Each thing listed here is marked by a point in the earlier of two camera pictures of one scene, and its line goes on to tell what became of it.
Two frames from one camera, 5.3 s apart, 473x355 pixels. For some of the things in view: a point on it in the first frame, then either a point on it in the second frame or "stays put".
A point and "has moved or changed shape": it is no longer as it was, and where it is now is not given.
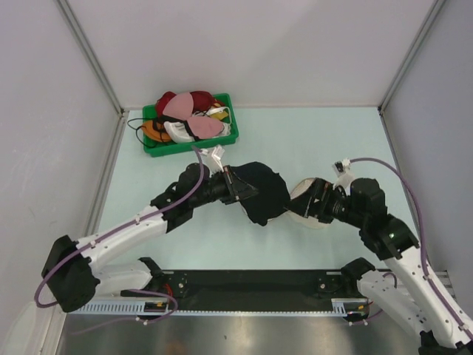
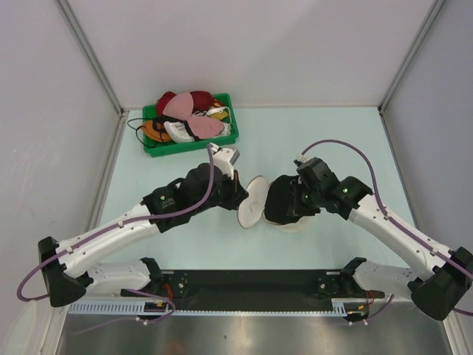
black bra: x=273 y=195 has moved or changed shape
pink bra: x=181 y=106 stays put
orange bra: x=155 y=131 stays put
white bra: x=179 y=132 stays put
